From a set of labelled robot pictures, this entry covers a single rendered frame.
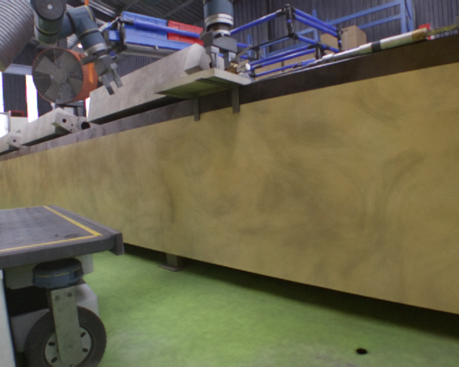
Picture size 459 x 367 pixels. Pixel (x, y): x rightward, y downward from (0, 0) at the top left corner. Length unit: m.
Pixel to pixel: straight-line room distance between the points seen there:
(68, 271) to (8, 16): 8.31
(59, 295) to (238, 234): 0.68
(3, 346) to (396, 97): 1.03
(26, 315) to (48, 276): 0.20
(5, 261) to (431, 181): 0.95
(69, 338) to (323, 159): 0.81
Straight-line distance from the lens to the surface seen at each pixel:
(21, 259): 0.69
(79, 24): 1.68
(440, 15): 12.15
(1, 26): 8.74
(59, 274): 0.77
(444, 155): 0.91
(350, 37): 11.06
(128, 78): 1.84
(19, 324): 0.96
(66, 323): 0.82
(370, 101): 0.96
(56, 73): 8.25
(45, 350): 0.86
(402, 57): 0.96
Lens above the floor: 0.48
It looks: 4 degrees down
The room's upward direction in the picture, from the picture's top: 3 degrees counter-clockwise
